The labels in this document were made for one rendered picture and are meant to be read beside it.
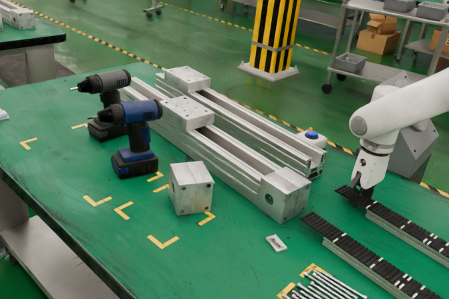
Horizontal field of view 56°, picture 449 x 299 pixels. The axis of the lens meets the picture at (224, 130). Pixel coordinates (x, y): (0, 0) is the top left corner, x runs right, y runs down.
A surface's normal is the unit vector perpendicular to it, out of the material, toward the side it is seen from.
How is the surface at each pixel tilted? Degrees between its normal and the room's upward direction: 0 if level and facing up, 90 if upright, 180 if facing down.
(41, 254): 0
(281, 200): 90
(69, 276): 0
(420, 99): 59
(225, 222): 0
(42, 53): 90
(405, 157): 90
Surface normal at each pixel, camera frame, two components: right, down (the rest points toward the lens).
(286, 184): 0.10, -0.89
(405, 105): -0.23, -0.07
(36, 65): 0.73, 0.37
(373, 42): -0.63, 0.29
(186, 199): 0.33, 0.46
